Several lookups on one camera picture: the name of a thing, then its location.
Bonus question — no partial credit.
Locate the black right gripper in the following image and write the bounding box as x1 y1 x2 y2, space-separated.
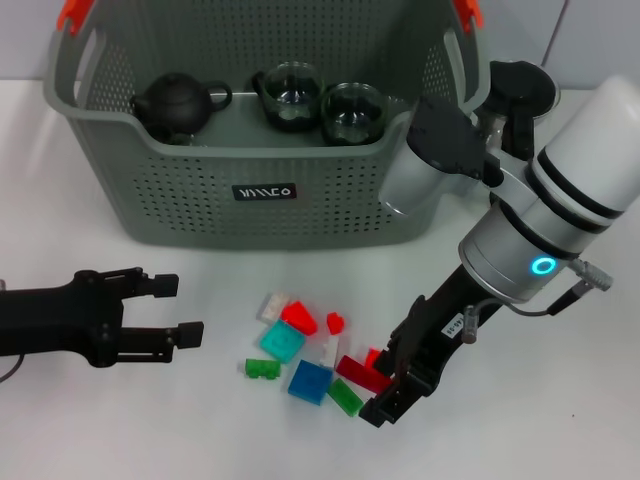
358 263 502 430

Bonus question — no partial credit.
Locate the white small block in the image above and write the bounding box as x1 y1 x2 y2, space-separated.
318 335 342 369

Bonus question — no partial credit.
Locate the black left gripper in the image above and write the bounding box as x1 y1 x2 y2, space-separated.
0 265 206 371

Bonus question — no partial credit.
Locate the teal square block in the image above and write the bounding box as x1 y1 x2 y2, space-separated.
258 319 306 364

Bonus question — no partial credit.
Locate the dark red long block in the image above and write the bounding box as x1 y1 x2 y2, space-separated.
334 354 394 395

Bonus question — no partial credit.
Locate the left gripper cable with connector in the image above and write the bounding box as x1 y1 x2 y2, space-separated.
0 278 27 385

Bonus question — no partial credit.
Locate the glass teapot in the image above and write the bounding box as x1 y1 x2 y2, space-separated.
251 60 327 133
319 87 389 148

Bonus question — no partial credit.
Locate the green rectangular block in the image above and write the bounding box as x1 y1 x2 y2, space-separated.
326 378 363 419

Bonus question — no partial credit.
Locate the green car shaped block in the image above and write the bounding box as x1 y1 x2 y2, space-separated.
243 357 282 382

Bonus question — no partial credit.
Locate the glass kettle with black handle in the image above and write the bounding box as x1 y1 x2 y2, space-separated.
469 59 562 162

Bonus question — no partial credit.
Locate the right gripper cable with connectors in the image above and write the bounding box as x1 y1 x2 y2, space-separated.
462 257 616 345

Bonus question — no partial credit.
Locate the orange red sloped block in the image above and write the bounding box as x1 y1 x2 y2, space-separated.
278 299 319 336

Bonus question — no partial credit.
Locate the black ceramic teapot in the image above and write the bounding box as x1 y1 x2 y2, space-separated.
130 72 234 146

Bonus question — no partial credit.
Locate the grey perforated plastic storage basket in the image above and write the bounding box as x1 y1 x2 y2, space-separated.
43 0 491 251

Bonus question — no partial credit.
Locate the translucent white pink block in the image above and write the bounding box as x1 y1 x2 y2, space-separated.
256 291 292 324

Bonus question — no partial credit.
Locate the blue square block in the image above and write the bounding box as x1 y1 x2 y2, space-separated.
287 358 334 406

